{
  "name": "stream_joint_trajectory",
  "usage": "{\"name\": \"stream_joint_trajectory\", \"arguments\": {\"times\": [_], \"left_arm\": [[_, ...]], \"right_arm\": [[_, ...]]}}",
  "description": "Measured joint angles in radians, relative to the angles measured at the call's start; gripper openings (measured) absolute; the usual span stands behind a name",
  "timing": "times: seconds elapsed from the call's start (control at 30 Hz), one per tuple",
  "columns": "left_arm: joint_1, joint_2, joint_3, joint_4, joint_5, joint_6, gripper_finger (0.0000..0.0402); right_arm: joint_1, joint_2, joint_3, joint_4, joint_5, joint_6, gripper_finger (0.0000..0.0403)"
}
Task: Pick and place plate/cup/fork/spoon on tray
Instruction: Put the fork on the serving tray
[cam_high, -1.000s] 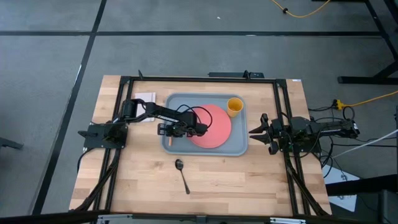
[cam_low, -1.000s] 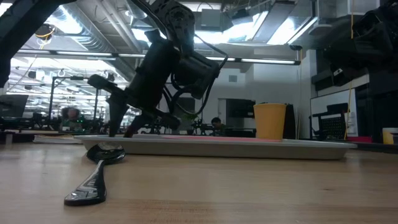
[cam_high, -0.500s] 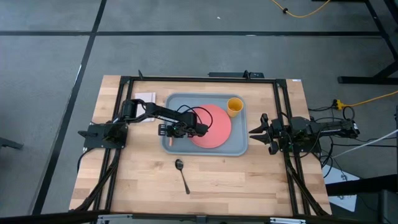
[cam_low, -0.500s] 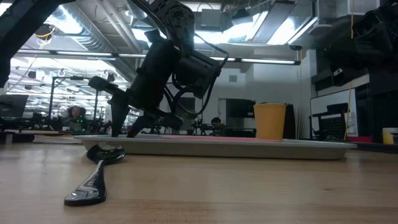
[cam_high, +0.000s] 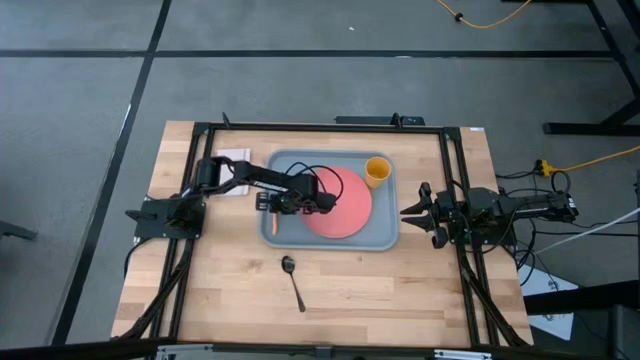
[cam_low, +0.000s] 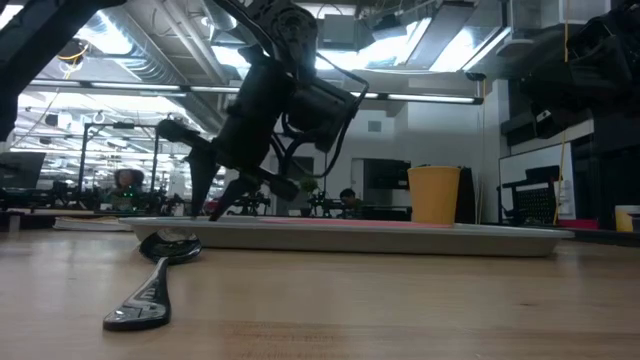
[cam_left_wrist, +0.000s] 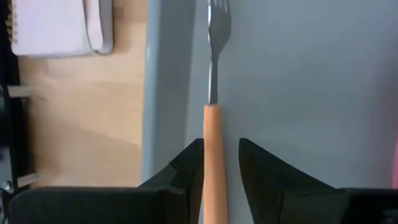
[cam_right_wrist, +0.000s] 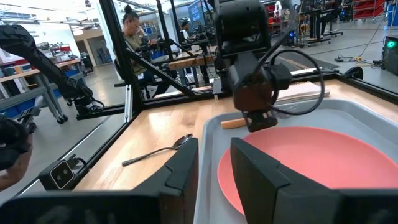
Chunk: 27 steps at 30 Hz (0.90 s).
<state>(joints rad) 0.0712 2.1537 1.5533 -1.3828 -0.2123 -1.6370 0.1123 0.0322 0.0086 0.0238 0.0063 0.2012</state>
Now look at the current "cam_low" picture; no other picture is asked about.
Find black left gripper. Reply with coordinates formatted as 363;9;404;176
156;53;302;222

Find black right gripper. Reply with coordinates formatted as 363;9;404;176
519;19;634;140

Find black metal spoon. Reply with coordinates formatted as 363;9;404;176
102;227;204;333

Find pink round plate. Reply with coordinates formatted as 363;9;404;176
257;217;454;230

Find yellow plastic cup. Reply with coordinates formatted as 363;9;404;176
406;165;462;226

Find grey plastic tray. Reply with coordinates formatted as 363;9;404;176
118;215;576;259

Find red tray bin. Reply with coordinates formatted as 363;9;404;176
557;217;601;230

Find person at far station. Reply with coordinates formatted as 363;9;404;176
112;168;146;211

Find black background robot arms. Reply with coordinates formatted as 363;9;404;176
234;192;351;219

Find white whiteboard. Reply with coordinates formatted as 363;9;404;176
498;142;576;221

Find person behind robot arms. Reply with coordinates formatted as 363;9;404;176
338;187;364;219

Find folded beige napkin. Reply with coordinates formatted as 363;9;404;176
52;215;134;233

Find black pegboard cart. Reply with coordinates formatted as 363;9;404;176
497;164;564;225

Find long LED light bar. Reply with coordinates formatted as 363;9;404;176
19;78;485;105

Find yellow container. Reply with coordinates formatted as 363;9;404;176
614;204;640;234

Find black cabinet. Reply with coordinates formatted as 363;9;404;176
454;166;479;225

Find black desk monitor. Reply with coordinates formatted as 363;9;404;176
0;151;47;190

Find black station frame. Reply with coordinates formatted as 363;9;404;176
77;122;161;194

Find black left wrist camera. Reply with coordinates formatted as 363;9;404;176
285;74;361;154

